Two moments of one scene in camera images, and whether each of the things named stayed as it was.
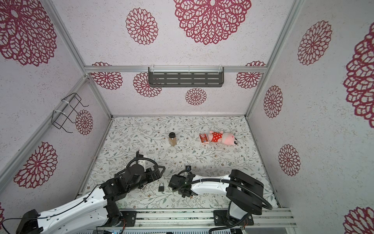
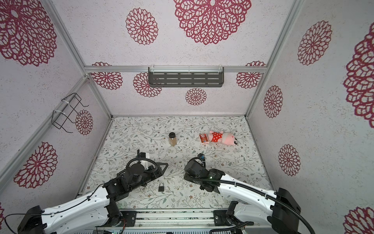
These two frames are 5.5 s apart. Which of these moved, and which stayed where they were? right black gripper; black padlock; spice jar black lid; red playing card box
Moved: right black gripper
Stayed: red playing card box; black padlock; spice jar black lid
